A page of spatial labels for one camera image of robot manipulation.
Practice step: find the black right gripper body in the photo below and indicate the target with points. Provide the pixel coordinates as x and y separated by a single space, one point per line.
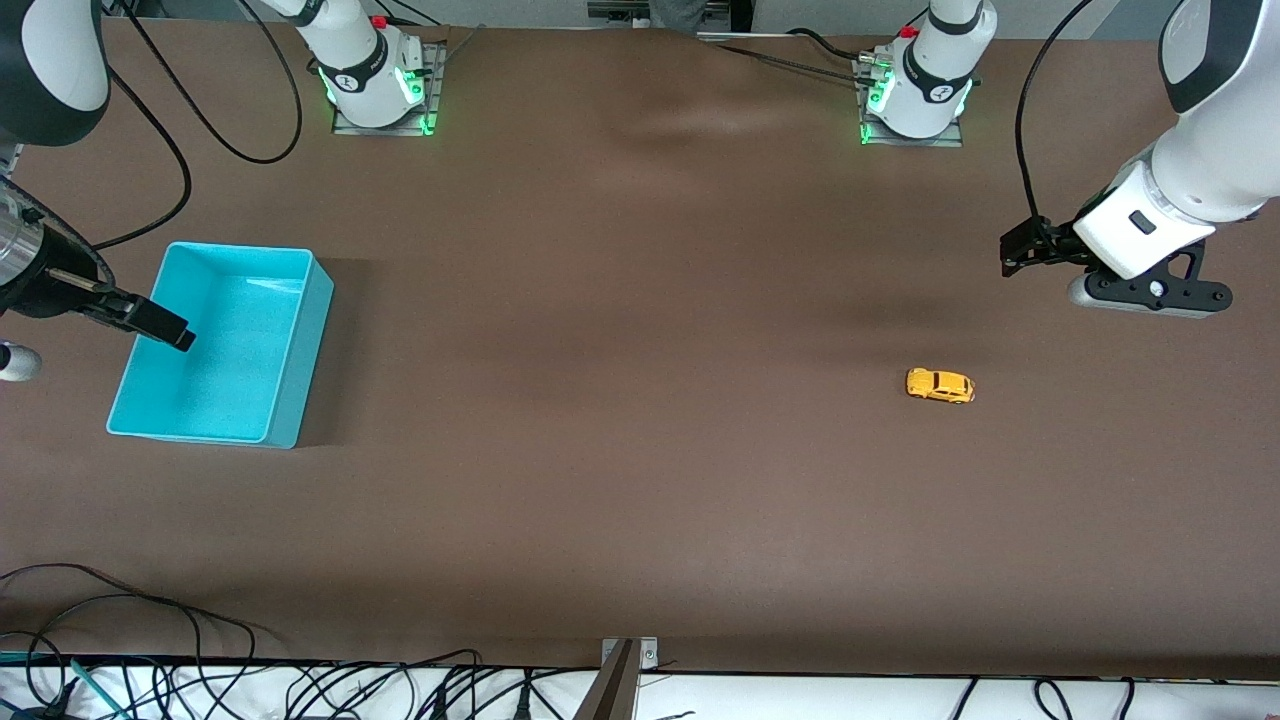
45 280

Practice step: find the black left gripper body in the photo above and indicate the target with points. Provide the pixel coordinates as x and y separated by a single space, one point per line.
1050 244

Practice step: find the yellow beetle toy car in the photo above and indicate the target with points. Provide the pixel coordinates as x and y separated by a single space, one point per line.
940 385

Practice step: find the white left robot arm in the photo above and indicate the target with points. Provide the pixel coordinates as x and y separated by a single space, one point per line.
935 80

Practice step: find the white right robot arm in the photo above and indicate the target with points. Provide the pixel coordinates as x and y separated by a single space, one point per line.
360 70

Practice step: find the turquoise plastic bin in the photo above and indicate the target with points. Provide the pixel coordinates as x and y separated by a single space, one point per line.
230 350

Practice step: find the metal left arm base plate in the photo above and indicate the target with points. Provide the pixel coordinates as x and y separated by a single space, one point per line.
915 142

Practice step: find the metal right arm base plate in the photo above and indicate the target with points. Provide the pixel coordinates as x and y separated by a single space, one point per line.
437 85

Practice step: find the aluminium frame rail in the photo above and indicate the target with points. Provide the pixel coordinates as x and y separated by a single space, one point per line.
610 8

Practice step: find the small metal edge bracket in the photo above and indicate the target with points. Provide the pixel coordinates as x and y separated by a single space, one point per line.
648 655

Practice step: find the grey metal post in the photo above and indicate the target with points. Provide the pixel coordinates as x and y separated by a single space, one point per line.
612 695

